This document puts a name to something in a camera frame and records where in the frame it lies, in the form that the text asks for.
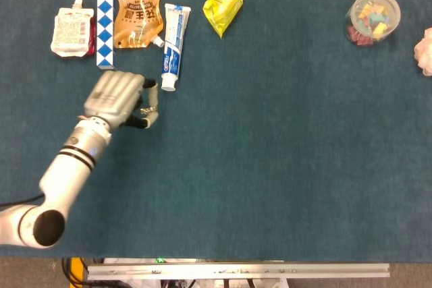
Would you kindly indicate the white spout pouch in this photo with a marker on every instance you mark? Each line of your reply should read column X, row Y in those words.
column 69, row 31

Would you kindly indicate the blue white toothpaste tube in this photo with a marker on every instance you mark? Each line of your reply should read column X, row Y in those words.
column 173, row 52

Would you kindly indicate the metal beaded rod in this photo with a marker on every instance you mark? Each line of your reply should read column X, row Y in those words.
column 148, row 110

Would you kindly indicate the dark red packet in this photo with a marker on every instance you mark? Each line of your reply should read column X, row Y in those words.
column 91, row 40

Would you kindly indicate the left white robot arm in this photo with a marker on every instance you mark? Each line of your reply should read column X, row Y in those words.
column 67, row 180

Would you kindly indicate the blue white snake cube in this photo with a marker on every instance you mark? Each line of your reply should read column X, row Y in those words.
column 105, row 25

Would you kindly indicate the clear jar of binder clips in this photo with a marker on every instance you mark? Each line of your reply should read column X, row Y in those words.
column 373, row 18

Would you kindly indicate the orange spout pouch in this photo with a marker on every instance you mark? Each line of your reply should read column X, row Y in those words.
column 138, row 15

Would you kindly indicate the pink bath pouf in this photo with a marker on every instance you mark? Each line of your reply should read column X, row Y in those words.
column 426, row 53

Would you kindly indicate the yellow frame part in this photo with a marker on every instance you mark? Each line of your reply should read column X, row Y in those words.
column 77, row 269

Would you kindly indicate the yellow snack bag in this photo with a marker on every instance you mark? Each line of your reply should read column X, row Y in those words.
column 222, row 8

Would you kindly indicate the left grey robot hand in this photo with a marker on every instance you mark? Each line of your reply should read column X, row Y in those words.
column 113, row 95

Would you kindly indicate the aluminium profile rail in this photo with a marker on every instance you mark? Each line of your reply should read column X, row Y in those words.
column 236, row 270

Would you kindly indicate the teal felt table cover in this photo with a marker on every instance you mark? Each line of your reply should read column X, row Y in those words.
column 270, row 166

